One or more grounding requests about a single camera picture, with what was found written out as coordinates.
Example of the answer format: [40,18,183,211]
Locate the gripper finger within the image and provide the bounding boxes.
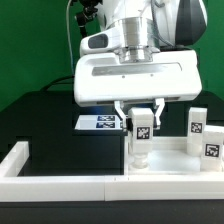
[153,98,165,128]
[114,101,127,130]

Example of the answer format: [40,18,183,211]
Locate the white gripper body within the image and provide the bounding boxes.
[74,50,202,107]

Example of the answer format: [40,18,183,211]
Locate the white square tabletop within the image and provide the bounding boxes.
[125,137,224,175]

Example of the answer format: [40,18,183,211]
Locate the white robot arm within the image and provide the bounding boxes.
[74,0,207,128]

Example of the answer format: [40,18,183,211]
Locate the AprilTag marker sheet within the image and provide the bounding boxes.
[75,115,123,130]

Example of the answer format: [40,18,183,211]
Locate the white U-shaped fence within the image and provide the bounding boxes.
[0,141,224,202]

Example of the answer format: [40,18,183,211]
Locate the black cable bundle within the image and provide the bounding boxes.
[39,74,76,93]

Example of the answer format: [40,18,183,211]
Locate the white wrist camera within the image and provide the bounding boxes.
[80,28,120,56]

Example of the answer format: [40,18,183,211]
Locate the grey hanging cable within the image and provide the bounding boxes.
[65,0,76,92]

